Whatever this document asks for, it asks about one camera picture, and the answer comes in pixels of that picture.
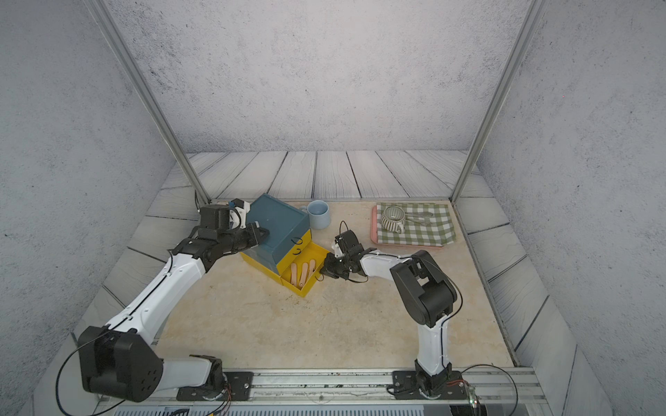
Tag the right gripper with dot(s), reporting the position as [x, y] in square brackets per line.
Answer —
[328, 270]

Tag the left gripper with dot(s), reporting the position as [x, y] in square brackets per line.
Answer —
[254, 239]

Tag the yellow bottom drawer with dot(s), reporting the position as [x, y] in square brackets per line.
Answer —
[303, 253]

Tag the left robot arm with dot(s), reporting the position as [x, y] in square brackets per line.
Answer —
[118, 359]

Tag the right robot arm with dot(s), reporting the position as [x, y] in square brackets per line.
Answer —
[427, 294]

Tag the teal and yellow drawer cabinet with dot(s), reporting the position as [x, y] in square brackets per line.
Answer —
[289, 235]

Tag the light blue mug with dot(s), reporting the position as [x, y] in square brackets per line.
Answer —
[319, 214]

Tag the striped ceramic cup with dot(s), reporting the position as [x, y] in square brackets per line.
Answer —
[393, 219]

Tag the metal spoon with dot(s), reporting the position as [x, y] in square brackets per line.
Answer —
[419, 218]

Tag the green checkered cloth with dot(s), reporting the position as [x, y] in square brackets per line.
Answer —
[421, 224]

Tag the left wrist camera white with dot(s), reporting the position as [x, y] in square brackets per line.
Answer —
[238, 210]

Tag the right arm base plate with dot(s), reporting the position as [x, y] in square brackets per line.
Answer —
[418, 385]

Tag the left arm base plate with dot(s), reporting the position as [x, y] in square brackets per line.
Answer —
[232, 386]

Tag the aluminium front rail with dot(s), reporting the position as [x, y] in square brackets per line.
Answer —
[482, 390]

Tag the left aluminium frame post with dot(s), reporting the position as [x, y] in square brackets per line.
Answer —
[114, 38]

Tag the aluminium frame post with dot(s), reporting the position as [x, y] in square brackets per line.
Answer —
[114, 38]
[511, 69]

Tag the right aluminium frame post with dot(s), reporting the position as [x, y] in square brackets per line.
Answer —
[511, 69]

